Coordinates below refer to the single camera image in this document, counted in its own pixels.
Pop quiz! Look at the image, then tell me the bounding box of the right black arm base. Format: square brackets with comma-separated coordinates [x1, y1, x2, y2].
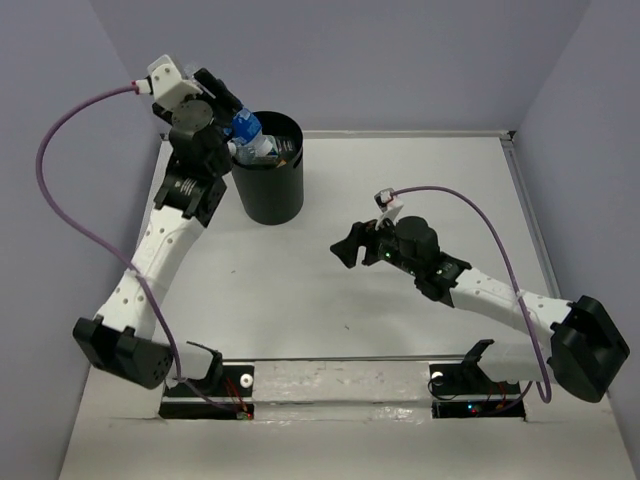
[427, 363, 526, 420]

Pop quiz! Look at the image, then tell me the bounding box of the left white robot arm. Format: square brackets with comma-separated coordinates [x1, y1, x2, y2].
[72, 56, 241, 395]

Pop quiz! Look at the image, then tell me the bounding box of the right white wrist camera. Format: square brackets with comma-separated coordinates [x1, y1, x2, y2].
[374, 188, 404, 230]

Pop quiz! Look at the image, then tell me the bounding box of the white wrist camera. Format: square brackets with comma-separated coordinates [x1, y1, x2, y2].
[374, 188, 404, 230]
[133, 54, 203, 112]

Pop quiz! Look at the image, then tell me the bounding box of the clear bottle blue label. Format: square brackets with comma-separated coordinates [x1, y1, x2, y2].
[227, 107, 278, 166]

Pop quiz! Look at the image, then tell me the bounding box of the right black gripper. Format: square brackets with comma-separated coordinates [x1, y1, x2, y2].
[329, 210, 420, 277]

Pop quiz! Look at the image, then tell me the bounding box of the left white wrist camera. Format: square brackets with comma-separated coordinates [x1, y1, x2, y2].
[133, 54, 203, 112]

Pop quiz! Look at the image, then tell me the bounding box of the black cylindrical waste bin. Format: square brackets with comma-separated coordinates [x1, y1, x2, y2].
[232, 111, 304, 225]

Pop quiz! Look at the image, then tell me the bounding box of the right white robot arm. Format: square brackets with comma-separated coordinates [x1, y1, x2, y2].
[330, 216, 630, 403]

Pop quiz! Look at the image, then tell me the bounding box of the clear bottle white green label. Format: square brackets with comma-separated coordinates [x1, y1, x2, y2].
[272, 135, 299, 162]

